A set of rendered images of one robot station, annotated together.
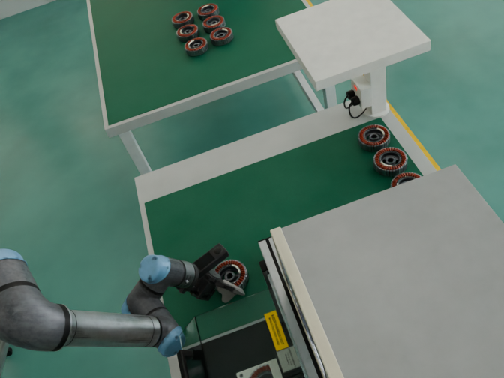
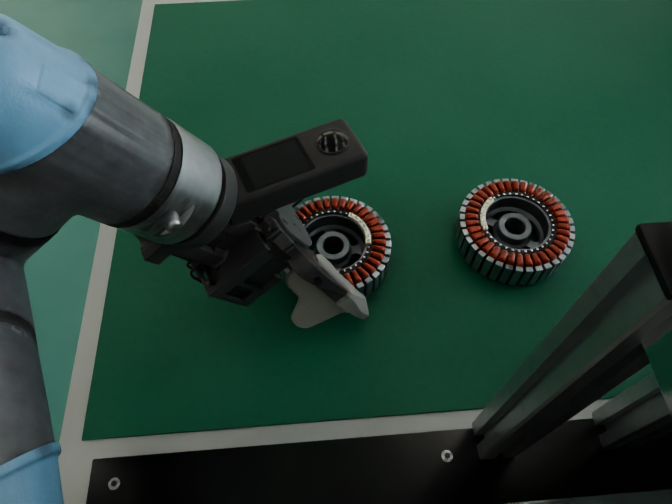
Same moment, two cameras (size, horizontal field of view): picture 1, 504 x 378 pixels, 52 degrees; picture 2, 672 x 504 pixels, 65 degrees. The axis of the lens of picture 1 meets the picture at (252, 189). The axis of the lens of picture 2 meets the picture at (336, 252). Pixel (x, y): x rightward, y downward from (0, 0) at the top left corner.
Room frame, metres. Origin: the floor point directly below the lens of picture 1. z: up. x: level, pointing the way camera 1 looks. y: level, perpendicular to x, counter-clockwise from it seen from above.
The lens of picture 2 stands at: (0.62, 0.15, 1.21)
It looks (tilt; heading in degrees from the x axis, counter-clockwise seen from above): 58 degrees down; 358
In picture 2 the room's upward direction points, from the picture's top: straight up
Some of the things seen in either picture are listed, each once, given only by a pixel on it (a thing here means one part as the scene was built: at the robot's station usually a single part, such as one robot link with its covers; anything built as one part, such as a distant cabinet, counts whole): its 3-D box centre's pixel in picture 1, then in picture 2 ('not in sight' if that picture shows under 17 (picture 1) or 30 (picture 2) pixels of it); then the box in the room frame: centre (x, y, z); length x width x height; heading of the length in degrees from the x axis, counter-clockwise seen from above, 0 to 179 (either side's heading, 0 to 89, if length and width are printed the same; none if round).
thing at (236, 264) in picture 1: (229, 277); (333, 249); (0.90, 0.15, 0.77); 0.11 x 0.11 x 0.04
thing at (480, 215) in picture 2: not in sight; (512, 230); (0.92, -0.03, 0.77); 0.11 x 0.11 x 0.04
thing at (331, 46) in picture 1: (352, 87); not in sight; (1.33, -0.43, 0.98); 0.37 x 0.35 x 0.46; 3
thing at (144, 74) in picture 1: (202, 50); not in sight; (2.78, 0.03, 0.38); 1.85 x 1.10 x 0.75; 3
